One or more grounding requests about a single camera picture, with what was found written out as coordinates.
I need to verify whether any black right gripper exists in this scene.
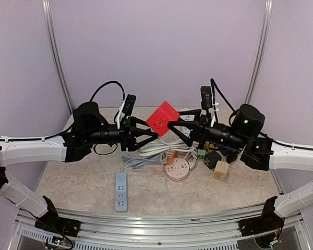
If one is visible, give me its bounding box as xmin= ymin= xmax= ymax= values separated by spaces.
xmin=168 ymin=108 xmax=248 ymax=152

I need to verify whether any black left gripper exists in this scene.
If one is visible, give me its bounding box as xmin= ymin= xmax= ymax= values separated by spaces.
xmin=85 ymin=116 xmax=158 ymax=151

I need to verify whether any long white power strip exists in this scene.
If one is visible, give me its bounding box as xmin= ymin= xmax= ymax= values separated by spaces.
xmin=180 ymin=108 xmax=195 ymax=121

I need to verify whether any yellow cube adapter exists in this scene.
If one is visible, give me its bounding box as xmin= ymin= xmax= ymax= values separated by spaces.
xmin=203 ymin=142 xmax=219 ymax=153

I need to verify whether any light green plug adapter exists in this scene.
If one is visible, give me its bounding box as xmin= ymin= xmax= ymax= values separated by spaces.
xmin=197 ymin=149 xmax=207 ymax=159

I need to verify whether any white red cube cable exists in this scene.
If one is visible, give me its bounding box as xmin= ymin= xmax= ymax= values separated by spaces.
xmin=187 ymin=152 xmax=199 ymax=169

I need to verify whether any red cube socket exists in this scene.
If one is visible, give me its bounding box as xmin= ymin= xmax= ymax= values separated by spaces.
xmin=146 ymin=101 xmax=180 ymax=136

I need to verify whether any light blue cable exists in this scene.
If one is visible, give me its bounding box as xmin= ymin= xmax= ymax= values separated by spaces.
xmin=119 ymin=155 xmax=165 ymax=174

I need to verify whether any dark green cube adapter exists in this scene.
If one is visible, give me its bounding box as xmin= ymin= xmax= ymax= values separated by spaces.
xmin=203 ymin=151 xmax=222 ymax=170

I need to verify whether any blue cube adapter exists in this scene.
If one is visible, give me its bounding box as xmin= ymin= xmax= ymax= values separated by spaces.
xmin=220 ymin=149 xmax=233 ymax=156

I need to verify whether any pink round socket hub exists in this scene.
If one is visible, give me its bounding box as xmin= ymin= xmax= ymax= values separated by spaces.
xmin=165 ymin=158 xmax=190 ymax=181

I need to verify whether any light blue power strip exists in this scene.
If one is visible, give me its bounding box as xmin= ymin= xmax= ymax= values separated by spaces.
xmin=115 ymin=172 xmax=128 ymax=213

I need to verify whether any black charger plug with cable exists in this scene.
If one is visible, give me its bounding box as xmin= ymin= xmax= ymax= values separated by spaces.
xmin=226 ymin=151 xmax=238 ymax=164

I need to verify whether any beige cube adapter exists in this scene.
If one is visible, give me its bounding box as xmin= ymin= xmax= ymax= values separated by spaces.
xmin=212 ymin=160 xmax=230 ymax=181

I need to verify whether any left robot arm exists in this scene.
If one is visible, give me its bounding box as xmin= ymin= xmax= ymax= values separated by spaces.
xmin=0 ymin=102 xmax=158 ymax=232

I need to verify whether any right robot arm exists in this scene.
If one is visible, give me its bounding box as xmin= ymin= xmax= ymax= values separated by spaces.
xmin=167 ymin=104 xmax=313 ymax=231

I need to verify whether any orange power strip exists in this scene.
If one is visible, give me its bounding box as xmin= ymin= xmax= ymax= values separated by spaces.
xmin=165 ymin=151 xmax=177 ymax=165

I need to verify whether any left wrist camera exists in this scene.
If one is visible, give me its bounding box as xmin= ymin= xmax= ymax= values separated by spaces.
xmin=114 ymin=94 xmax=136 ymax=129

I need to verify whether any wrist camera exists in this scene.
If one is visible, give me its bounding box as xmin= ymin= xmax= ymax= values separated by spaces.
xmin=199 ymin=85 xmax=221 ymax=126
xmin=114 ymin=94 xmax=136 ymax=129

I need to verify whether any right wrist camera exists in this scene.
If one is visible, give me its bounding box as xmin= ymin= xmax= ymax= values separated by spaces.
xmin=199 ymin=85 xmax=221 ymax=126

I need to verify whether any aluminium front rail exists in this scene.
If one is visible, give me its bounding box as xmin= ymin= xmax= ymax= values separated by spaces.
xmin=8 ymin=205 xmax=313 ymax=249

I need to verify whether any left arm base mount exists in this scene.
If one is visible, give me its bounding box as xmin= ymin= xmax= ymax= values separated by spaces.
xmin=35 ymin=196 xmax=81 ymax=238

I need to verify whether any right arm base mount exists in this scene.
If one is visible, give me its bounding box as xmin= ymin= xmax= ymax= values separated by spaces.
xmin=238 ymin=196 xmax=284 ymax=236

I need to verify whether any right aluminium frame post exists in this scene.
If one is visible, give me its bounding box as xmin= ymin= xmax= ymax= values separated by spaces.
xmin=245 ymin=0 xmax=273 ymax=104

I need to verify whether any aluminium frame post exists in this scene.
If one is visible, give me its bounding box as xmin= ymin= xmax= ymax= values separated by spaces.
xmin=42 ymin=0 xmax=74 ymax=115
xmin=245 ymin=0 xmax=273 ymax=104

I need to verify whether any left aluminium frame post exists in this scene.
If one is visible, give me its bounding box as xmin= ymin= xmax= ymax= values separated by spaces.
xmin=42 ymin=0 xmax=74 ymax=115

